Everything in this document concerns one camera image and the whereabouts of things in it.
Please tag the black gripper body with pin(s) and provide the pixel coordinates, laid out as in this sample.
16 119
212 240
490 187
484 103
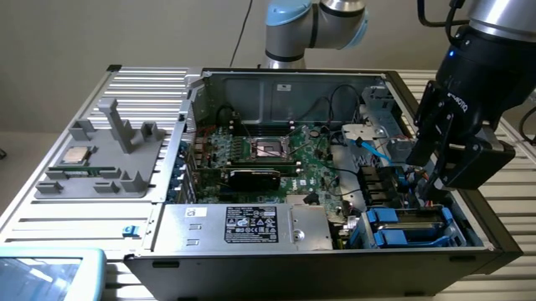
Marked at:
481 72

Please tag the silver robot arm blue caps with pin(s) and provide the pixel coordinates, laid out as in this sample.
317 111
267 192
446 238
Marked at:
292 28

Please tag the blue disk bay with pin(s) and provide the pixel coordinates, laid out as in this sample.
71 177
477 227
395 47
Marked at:
393 238

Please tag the grey metal drive cage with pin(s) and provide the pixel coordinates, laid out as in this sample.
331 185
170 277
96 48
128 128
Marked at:
382 106

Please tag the green motherboard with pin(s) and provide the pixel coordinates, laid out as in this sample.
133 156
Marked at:
310 169

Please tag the black graphics card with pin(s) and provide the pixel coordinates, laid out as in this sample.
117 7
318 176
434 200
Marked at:
252 180

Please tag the black open PC case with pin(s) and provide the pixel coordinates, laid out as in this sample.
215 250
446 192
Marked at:
292 276

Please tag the silver power supply unit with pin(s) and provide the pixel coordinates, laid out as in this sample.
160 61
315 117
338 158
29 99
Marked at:
218 229

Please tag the small blue plastic clip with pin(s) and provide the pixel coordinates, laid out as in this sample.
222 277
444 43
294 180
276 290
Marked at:
129 231

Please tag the grey part rack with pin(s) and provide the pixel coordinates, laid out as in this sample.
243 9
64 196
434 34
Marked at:
108 178

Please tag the green RAM stick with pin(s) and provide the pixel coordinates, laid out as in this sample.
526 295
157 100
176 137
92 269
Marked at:
79 171

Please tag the silver CPU chip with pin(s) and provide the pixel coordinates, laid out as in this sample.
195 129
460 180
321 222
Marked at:
75 155

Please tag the teal framed touch screen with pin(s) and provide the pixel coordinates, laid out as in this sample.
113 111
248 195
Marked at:
45 276

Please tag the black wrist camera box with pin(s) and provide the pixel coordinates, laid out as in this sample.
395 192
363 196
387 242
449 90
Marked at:
481 166

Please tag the CPU socket with metal frame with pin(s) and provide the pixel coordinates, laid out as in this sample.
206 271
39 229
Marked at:
267 148

